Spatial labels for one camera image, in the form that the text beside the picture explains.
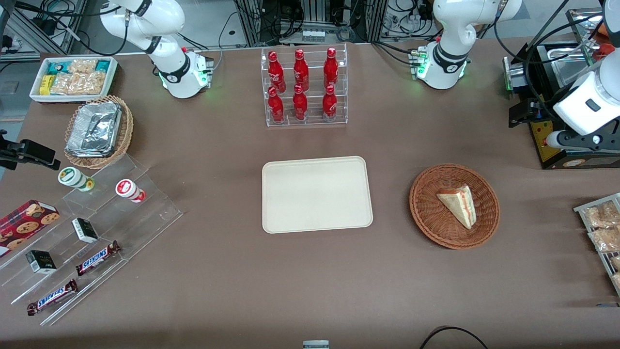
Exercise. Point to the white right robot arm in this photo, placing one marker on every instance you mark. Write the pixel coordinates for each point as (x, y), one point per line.
(155, 24)

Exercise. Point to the beige plastic tray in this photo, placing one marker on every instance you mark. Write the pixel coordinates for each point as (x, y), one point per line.
(317, 194)

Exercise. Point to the silver foil container stack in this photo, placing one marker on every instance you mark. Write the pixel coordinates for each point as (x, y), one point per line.
(94, 128)

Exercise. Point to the round brown wicker basket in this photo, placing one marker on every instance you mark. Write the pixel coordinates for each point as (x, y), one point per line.
(431, 213)

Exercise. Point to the red lid drink cup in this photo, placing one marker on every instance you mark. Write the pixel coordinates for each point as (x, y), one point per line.
(128, 189)

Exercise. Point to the white rectangular snack bin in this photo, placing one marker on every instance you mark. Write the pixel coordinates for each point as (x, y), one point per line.
(112, 77)

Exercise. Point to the black camera clamp mount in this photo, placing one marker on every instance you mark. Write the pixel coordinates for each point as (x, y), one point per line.
(34, 152)

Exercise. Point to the clear bag of fried snack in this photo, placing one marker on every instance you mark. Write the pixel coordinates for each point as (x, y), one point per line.
(616, 261)
(605, 240)
(603, 215)
(617, 280)

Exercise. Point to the black equipment rack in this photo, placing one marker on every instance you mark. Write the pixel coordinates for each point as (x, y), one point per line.
(319, 14)

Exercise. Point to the oval light wicker basket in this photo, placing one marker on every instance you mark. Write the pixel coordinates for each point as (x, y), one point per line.
(127, 131)

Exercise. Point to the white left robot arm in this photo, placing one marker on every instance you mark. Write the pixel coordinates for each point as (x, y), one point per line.
(450, 29)

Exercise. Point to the clear bag of crackers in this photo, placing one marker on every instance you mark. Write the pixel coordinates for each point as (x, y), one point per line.
(80, 83)
(82, 66)

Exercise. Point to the teal snack packet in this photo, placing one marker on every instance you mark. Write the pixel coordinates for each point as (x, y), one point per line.
(102, 65)
(55, 68)

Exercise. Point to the aluminium frame structure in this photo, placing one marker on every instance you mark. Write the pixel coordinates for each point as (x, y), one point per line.
(19, 24)

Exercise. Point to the steel warmer pan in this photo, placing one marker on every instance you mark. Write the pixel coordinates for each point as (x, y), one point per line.
(571, 68)

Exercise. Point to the white power strip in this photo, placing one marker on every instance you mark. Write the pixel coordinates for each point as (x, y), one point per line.
(313, 36)

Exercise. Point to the grey metal box green light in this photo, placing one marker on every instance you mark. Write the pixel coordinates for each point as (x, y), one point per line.
(514, 75)

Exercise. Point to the small black box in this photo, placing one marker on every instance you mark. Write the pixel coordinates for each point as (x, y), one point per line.
(40, 261)
(85, 230)

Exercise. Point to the black food warmer cabinet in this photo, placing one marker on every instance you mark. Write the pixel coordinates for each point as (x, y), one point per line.
(547, 155)

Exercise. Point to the red cola bottle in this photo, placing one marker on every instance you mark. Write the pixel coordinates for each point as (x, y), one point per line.
(301, 70)
(300, 104)
(275, 106)
(331, 68)
(329, 104)
(275, 72)

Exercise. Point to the brown Snickers bar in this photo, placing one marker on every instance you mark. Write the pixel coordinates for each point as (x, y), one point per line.
(52, 297)
(97, 258)

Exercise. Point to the yellow snack packet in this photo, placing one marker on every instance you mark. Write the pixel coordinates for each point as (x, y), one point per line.
(46, 85)

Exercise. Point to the triangle sandwich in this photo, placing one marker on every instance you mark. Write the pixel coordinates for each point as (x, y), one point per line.
(460, 206)

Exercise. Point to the small grey device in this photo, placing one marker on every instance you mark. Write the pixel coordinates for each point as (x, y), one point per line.
(316, 344)

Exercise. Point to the clear acrylic bottle rack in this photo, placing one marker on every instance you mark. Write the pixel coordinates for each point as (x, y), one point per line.
(306, 121)

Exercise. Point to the red cookie box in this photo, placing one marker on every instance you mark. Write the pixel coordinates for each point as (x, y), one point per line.
(24, 223)

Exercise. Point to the green lid drink cup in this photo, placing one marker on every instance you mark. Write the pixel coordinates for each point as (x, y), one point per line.
(72, 177)

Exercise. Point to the clear acrylic stepped display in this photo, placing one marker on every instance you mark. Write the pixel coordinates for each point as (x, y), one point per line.
(145, 218)

